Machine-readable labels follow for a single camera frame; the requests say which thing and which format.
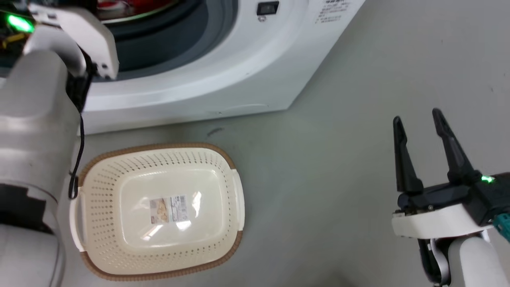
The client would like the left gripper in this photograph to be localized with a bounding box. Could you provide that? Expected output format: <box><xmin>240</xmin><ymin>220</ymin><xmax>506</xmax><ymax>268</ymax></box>
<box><xmin>0</xmin><ymin>0</ymin><xmax>119</xmax><ymax>79</ymax></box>

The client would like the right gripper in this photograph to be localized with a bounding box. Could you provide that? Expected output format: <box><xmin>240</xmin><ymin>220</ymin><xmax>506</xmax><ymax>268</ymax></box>
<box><xmin>392</xmin><ymin>108</ymin><xmax>510</xmax><ymax>240</ymax></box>

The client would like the white washing machine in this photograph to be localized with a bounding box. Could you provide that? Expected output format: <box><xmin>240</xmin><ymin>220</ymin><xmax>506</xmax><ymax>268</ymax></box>
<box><xmin>0</xmin><ymin>0</ymin><xmax>365</xmax><ymax>136</ymax></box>

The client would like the cream laundry basket brown rim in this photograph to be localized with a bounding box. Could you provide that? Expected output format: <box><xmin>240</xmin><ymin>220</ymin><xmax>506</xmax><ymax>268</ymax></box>
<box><xmin>69</xmin><ymin>143</ymin><xmax>246</xmax><ymax>282</ymax></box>

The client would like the printed washing machine label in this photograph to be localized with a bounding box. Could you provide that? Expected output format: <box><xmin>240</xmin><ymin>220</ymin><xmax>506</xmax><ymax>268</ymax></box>
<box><xmin>315</xmin><ymin>0</ymin><xmax>353</xmax><ymax>24</ymax></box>

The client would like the basket product sticker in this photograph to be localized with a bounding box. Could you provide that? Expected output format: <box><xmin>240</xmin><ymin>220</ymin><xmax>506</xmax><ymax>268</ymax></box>
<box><xmin>149</xmin><ymin>195</ymin><xmax>188</xmax><ymax>225</ymax></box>

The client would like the red clothing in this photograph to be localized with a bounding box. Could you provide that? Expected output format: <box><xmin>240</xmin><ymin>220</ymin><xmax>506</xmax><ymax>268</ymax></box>
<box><xmin>97</xmin><ymin>0</ymin><xmax>178</xmax><ymax>19</ymax></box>

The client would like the grey rubber door seal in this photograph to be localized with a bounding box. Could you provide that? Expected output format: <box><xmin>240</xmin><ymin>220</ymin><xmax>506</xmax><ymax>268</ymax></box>
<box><xmin>91</xmin><ymin>0</ymin><xmax>239</xmax><ymax>83</ymax></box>

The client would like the black door lock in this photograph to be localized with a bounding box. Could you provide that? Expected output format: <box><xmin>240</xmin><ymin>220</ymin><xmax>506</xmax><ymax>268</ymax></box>
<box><xmin>257</xmin><ymin>2</ymin><xmax>280</xmax><ymax>16</ymax></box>

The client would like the teal cable connector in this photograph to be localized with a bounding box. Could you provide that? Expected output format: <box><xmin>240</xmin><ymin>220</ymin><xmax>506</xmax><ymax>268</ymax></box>
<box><xmin>493</xmin><ymin>213</ymin><xmax>510</xmax><ymax>242</ymax></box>

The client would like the grey ribbon cable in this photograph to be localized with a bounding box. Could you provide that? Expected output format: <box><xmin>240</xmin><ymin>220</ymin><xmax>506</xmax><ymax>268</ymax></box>
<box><xmin>429</xmin><ymin>239</ymin><xmax>451</xmax><ymax>286</ymax></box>

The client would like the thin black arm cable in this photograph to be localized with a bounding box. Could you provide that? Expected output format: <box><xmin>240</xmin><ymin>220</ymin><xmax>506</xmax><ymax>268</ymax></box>
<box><xmin>69</xmin><ymin>113</ymin><xmax>86</xmax><ymax>200</ymax></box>

